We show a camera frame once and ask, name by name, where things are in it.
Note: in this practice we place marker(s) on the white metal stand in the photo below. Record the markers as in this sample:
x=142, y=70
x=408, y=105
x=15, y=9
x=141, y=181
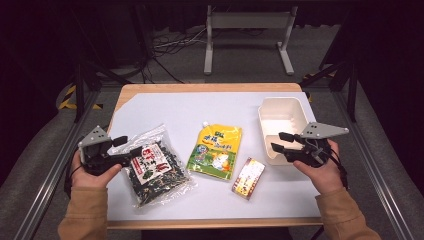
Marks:
x=248, y=20

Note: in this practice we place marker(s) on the yellow seasoning pouch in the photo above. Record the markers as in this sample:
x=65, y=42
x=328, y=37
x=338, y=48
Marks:
x=215, y=151

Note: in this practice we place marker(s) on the black tripod stand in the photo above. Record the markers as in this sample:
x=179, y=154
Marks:
x=79, y=90
x=351, y=90

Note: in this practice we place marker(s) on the clear bag of dried seaweed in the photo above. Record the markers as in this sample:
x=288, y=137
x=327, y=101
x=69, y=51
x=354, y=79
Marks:
x=156, y=170

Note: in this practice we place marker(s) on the white plastic container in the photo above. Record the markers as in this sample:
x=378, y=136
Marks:
x=280, y=115

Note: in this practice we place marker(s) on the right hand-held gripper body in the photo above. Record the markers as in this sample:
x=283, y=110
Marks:
x=316, y=146

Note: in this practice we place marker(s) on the white table mat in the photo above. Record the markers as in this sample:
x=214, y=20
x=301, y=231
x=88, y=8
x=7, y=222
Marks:
x=180, y=110

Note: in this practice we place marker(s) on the aluminium rail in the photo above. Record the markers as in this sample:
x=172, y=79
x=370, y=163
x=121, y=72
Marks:
x=56, y=163
x=373, y=163

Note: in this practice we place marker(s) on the person's right hand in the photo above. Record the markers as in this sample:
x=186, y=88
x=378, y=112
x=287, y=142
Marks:
x=321, y=176

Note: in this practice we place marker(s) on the small yellow red box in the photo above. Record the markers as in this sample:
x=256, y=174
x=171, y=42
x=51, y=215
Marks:
x=248, y=178

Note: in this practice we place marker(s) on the person's left hand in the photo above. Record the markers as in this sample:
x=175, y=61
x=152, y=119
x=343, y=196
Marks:
x=90, y=178

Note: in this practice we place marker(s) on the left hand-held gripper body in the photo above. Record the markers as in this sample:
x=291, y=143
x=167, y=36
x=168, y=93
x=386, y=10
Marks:
x=95, y=156

